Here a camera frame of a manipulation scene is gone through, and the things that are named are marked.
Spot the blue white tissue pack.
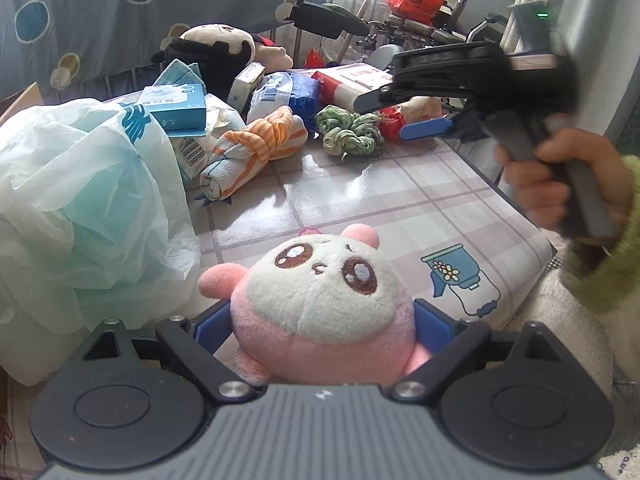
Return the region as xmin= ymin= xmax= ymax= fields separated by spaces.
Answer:
xmin=246 ymin=72 xmax=320 ymax=129

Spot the black-haired plush doll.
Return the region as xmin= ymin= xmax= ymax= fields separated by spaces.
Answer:
xmin=151 ymin=24 xmax=293 ymax=100

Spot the yellow white snack bag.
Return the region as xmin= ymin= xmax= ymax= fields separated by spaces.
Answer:
xmin=170 ymin=93 xmax=245 ymax=183

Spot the black padded armrest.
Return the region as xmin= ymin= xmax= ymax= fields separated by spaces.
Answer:
xmin=288 ymin=0 xmax=369 ymax=39

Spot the person's right hand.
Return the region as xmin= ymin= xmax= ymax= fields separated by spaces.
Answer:
xmin=496 ymin=128 xmax=634 ymax=232

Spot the gold tissue pack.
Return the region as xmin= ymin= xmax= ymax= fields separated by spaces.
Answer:
xmin=227 ymin=62 xmax=266 ymax=114

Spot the green white rope knot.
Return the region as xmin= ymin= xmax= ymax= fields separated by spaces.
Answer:
xmin=314 ymin=105 xmax=384 ymax=159

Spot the pink round plush toy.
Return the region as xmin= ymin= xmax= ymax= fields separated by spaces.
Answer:
xmin=198 ymin=223 xmax=432 ymax=386

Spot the blue quilt with circles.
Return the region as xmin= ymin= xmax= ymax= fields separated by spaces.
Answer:
xmin=1 ymin=0 xmax=323 ymax=101

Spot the teal checked cleaning cloth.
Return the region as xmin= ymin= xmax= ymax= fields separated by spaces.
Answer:
xmin=154 ymin=58 xmax=205 ymax=90

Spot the blue bandage box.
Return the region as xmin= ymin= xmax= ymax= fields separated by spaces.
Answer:
xmin=137 ymin=84 xmax=206 ymax=138

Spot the wheelchair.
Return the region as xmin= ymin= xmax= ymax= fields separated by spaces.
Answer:
xmin=357 ymin=0 xmax=515 ymax=70

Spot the orange striped towel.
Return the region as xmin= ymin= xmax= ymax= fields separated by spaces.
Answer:
xmin=200 ymin=106 xmax=308 ymax=202

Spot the pink wet wipes pack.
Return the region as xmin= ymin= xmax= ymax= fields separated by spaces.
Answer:
xmin=311 ymin=63 xmax=446 ymax=142

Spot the light blue plastic bag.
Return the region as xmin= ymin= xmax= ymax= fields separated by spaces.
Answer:
xmin=1 ymin=99 xmax=200 ymax=386

